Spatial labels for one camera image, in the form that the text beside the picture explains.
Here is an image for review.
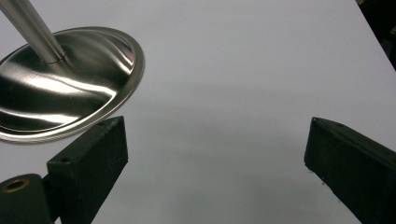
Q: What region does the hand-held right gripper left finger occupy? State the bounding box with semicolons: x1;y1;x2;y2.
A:
46;116;129;224

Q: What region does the silver metal stand with round base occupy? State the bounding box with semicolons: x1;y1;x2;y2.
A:
0;0;146;144

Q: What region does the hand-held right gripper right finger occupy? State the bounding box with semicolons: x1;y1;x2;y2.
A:
304;117;396;224

